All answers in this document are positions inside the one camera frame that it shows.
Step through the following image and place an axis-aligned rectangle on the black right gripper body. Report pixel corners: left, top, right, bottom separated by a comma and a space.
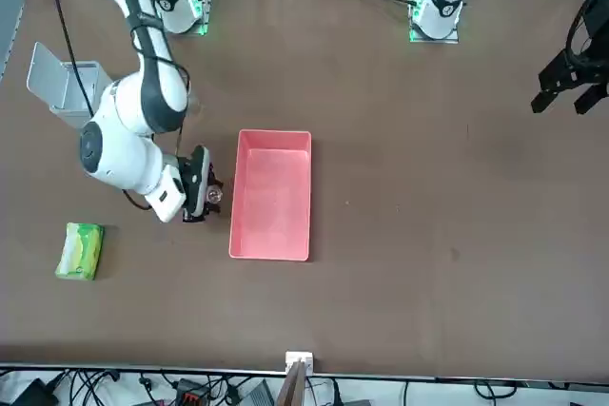
183, 165, 214, 224

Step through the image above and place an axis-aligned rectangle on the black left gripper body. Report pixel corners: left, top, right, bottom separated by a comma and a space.
565, 0, 609, 84

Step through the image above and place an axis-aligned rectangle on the pink plastic container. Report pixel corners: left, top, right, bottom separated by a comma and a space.
227, 128, 314, 263

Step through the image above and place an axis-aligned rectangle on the green tissue pack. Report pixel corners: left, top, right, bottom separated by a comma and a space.
53, 222, 107, 282

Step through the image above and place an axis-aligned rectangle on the black and red device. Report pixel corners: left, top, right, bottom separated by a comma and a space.
173, 377, 211, 406

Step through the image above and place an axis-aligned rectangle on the grey power adapter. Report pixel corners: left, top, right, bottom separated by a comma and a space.
240, 379, 277, 406

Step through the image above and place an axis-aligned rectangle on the black power adapter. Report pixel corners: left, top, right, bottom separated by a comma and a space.
9, 377, 59, 406

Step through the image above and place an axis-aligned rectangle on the aluminium camera post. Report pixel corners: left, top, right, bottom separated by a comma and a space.
278, 351, 316, 406

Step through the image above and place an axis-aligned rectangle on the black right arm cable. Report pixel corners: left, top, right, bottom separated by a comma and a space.
42, 0, 96, 117

